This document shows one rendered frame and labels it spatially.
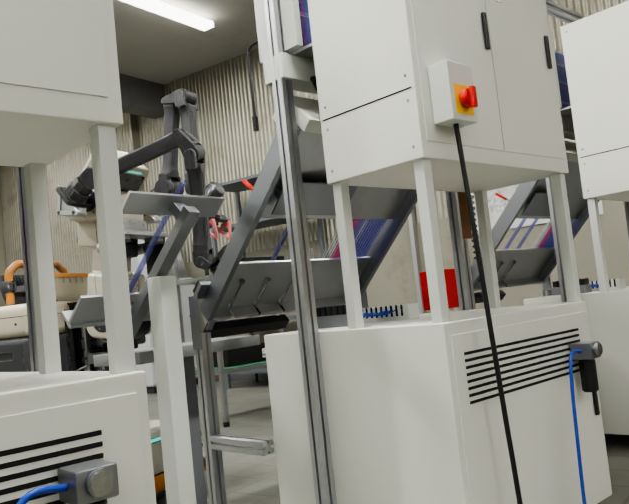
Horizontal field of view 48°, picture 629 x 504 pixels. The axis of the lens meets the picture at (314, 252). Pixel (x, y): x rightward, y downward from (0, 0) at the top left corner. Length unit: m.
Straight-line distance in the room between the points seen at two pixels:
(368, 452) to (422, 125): 0.81
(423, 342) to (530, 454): 0.43
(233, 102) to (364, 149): 5.77
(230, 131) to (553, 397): 5.88
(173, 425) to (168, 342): 0.23
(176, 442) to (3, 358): 1.06
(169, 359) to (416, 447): 0.75
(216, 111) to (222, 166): 0.59
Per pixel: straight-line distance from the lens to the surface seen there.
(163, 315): 2.04
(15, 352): 2.86
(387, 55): 1.75
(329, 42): 1.89
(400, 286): 6.17
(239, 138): 7.35
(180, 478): 2.09
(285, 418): 2.04
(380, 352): 1.74
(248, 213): 2.09
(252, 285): 2.34
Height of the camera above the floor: 0.69
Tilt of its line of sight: 4 degrees up
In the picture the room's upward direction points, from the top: 6 degrees counter-clockwise
